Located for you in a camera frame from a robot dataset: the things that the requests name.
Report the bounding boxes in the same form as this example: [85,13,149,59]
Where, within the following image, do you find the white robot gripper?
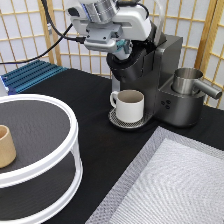
[66,1,151,60]

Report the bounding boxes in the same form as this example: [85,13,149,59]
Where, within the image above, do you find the grey pod coffee machine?
[107,24,205,129]

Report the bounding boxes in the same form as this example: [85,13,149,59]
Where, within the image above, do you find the white coffee pod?
[114,40,128,60]

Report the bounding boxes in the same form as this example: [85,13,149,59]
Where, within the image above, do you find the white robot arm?
[66,0,151,60]

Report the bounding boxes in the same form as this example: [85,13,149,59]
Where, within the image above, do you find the white ceramic mug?
[110,90,144,123]

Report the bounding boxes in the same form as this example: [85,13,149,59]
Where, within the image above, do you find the steel milk frother jug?
[172,68,222,99]

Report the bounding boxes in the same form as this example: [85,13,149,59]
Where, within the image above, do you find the wooden shoji screen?
[0,0,224,110]

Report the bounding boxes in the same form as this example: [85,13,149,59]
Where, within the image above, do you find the blue ribbed metal block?
[2,60,66,94]

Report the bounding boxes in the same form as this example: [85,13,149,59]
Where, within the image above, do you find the white two-tier round shelf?
[0,94,83,224]

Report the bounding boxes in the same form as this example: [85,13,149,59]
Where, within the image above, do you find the grey woven placemat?
[85,127,224,224]

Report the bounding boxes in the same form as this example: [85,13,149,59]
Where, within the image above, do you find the tan wooden cup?
[0,125,16,168]

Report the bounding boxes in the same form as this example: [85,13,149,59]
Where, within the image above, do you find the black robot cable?
[0,0,88,66]

